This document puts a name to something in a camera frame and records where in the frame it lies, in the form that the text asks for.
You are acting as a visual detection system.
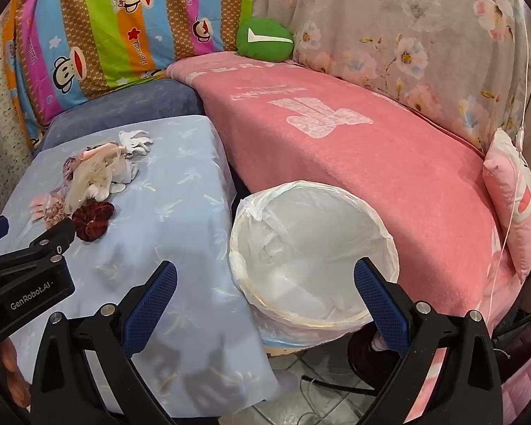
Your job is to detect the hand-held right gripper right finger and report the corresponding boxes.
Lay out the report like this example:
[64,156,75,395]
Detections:
[354,257,505,425]

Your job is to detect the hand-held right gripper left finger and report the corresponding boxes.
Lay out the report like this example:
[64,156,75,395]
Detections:
[29,260,178,425]

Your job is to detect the dark red scrunchie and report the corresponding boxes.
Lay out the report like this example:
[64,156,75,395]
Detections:
[72,201,116,243]

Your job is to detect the trash bin with white liner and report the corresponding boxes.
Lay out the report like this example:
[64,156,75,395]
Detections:
[228,180,400,357]

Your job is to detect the person's left hand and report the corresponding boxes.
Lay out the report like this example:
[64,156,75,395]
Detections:
[0,339,32,408]

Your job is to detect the pink hair accessory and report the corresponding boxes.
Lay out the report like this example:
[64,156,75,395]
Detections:
[30,190,68,230]

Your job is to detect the dark round object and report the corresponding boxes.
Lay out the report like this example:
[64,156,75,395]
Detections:
[347,328,408,381]

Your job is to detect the light blue tablecloth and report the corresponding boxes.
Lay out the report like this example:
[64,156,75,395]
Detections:
[0,115,279,412]

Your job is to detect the white doll garment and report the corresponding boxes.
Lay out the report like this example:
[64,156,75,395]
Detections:
[117,129,154,158]

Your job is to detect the pink blanket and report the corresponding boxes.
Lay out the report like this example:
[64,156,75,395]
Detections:
[165,51,520,350]

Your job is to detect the blue-grey sofa cushion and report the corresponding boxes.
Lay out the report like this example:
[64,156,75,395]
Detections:
[40,77,204,151]

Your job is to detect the pink printed pillow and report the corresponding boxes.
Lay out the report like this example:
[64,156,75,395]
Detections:
[482,128,531,284]

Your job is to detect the striped cartoon monkey sheet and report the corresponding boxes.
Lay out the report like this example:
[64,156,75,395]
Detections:
[2,0,255,142]

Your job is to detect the grey floral sheet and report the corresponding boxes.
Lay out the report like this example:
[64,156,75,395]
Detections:
[252,0,531,155]

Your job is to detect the green round cushion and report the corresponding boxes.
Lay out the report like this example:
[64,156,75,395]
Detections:
[235,18,295,61]

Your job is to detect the black floor cable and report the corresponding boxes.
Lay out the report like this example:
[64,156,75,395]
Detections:
[301,374,381,396]

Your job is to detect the thin white cord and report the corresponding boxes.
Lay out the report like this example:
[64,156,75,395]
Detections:
[487,18,531,319]

